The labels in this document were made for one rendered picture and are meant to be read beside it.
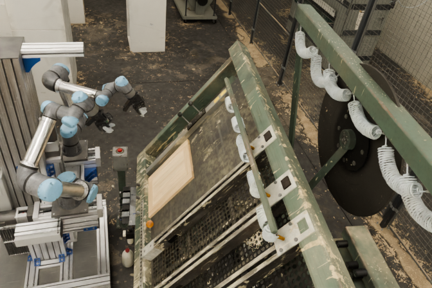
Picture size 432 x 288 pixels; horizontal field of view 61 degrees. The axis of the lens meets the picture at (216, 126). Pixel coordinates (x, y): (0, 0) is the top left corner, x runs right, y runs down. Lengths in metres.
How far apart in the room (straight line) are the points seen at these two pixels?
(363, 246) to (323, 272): 0.30
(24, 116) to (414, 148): 1.98
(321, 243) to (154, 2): 5.23
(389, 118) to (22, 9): 3.92
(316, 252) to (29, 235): 1.82
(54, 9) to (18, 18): 0.39
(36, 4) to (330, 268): 4.01
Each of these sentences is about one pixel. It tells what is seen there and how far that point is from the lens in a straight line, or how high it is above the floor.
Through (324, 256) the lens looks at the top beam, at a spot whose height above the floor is 1.91.
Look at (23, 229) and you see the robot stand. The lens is 2.70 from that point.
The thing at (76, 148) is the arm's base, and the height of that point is 1.10.
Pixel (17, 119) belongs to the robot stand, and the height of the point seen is 1.63.
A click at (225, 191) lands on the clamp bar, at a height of 1.51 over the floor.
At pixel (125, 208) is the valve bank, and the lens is 2.92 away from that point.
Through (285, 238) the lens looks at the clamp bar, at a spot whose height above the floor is 1.81.
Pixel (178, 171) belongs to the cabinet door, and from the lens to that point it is 2.59.
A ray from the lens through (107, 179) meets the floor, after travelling 4.19.
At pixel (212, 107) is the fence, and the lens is 2.57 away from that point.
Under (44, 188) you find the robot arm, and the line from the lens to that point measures 2.05.
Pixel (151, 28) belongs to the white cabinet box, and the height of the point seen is 0.42.
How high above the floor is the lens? 3.03
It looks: 38 degrees down
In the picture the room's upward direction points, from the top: 8 degrees clockwise
